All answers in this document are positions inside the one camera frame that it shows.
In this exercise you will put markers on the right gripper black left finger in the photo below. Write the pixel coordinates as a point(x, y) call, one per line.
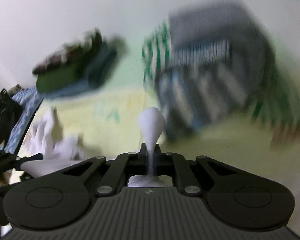
point(120, 170)

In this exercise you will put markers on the grey blue striped sweater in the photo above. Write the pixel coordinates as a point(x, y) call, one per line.
point(201, 84)

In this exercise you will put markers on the blue white checkered cloth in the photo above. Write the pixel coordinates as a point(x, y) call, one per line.
point(30, 100)

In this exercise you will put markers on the black bag at left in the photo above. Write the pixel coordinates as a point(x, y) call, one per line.
point(10, 113)

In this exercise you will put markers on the grey fleece garment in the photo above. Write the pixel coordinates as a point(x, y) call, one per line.
point(224, 20)

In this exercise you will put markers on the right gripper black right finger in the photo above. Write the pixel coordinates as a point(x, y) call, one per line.
point(177, 167)

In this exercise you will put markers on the white t-shirt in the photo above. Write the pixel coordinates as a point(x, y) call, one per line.
point(60, 202)

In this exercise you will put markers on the folded dark green garment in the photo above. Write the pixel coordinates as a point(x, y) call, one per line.
point(79, 66)

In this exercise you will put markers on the green white striped shirt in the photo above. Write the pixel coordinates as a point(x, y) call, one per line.
point(276, 103)

